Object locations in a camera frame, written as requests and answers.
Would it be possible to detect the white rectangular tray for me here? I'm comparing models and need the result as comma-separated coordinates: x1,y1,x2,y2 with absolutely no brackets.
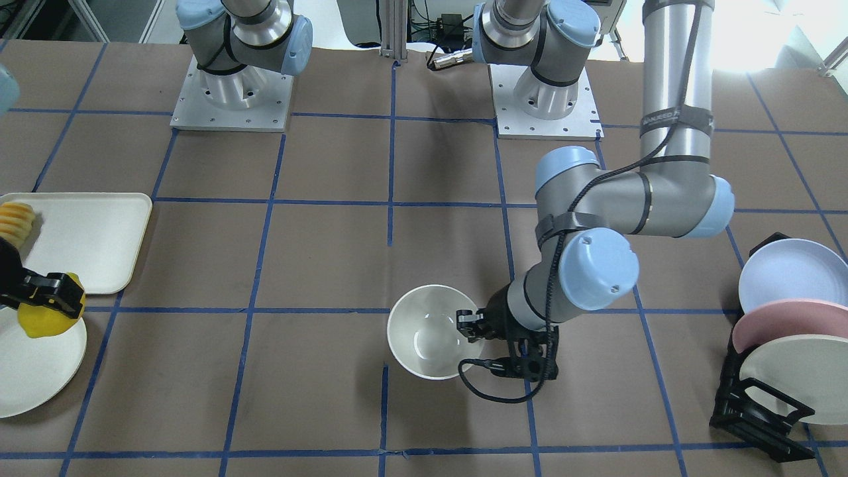
2,192,152,295

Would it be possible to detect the black camera cable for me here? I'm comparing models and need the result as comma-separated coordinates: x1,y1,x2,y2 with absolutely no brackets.
457,358,551,404

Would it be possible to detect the yellow lemon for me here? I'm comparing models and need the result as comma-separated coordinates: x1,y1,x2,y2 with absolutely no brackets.
17,308,80,339

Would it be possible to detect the sliced yellow fruit row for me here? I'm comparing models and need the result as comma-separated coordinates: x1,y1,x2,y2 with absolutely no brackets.
1,201,36,248

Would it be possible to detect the black dish rack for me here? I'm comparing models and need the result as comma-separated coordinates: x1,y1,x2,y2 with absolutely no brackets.
709,232,817,462

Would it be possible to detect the pink plate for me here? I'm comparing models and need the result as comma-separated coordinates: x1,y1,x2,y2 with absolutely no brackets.
731,298,847,353

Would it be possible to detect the white round plate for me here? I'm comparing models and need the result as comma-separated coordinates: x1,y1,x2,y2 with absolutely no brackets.
1,308,87,419

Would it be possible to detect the black gripper camera mount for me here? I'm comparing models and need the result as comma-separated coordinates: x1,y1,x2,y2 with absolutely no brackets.
490,326,559,382

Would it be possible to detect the light blue plate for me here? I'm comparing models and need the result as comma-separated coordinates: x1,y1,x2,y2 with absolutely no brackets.
738,238,847,312

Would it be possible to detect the cream plate in rack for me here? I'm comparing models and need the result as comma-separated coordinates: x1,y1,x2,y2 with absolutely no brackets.
739,335,847,425

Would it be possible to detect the white ceramic bowl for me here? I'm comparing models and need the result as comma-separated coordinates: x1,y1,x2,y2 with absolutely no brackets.
386,284,484,380

